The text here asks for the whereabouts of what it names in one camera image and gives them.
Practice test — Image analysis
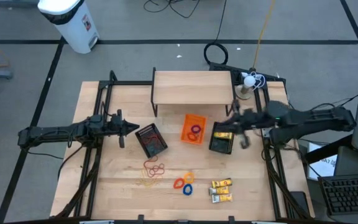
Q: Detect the white trash can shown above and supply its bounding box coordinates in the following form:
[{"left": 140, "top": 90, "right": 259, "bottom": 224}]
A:
[{"left": 37, "top": 0, "right": 101, "bottom": 55}]

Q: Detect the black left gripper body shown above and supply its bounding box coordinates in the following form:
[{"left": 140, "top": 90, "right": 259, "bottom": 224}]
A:
[{"left": 110, "top": 109, "right": 127, "bottom": 149}]

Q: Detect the black plastic mesh basket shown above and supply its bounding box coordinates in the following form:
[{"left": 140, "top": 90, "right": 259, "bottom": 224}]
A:
[
  {"left": 134, "top": 123, "right": 168, "bottom": 159},
  {"left": 208, "top": 121, "right": 235, "bottom": 156}
]

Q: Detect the white paper sheet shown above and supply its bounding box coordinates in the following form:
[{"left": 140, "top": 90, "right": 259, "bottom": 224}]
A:
[{"left": 306, "top": 141, "right": 338, "bottom": 181}]

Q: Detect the white cable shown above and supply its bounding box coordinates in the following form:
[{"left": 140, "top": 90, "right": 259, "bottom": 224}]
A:
[{"left": 249, "top": 70, "right": 267, "bottom": 91}]

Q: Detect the yellow rubber band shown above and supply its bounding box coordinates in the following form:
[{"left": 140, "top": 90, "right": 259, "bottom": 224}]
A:
[
  {"left": 140, "top": 167, "right": 155, "bottom": 188},
  {"left": 147, "top": 173, "right": 164, "bottom": 188}
]

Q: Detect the orange plastic mesh basket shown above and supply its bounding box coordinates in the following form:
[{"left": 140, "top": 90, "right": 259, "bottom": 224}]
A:
[{"left": 180, "top": 113, "right": 208, "bottom": 146}]

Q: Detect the yellow hanging cable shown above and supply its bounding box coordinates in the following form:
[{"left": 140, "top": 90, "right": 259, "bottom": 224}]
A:
[{"left": 252, "top": 0, "right": 277, "bottom": 72}]

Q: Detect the white globe desk lamp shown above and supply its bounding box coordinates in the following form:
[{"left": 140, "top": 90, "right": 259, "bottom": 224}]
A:
[{"left": 235, "top": 73, "right": 258, "bottom": 101}]

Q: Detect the black phone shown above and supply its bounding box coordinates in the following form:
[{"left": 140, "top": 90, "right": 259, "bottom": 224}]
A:
[{"left": 290, "top": 191, "right": 311, "bottom": 217}]

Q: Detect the black hanging cable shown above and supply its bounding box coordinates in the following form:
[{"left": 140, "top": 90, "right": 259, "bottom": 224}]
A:
[{"left": 203, "top": 0, "right": 229, "bottom": 66}]

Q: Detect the wooden shelf riser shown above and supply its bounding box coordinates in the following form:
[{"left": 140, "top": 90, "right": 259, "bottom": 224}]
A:
[{"left": 150, "top": 67, "right": 237, "bottom": 118}]

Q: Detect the black keyboard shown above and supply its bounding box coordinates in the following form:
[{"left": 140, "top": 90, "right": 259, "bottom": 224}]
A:
[{"left": 318, "top": 174, "right": 358, "bottom": 216}]

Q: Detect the black aluminium table frame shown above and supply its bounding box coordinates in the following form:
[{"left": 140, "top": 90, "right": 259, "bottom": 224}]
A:
[{"left": 50, "top": 62, "right": 313, "bottom": 222}]

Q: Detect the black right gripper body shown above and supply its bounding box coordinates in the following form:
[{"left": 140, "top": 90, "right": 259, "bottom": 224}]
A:
[{"left": 233, "top": 107, "right": 269, "bottom": 150}]

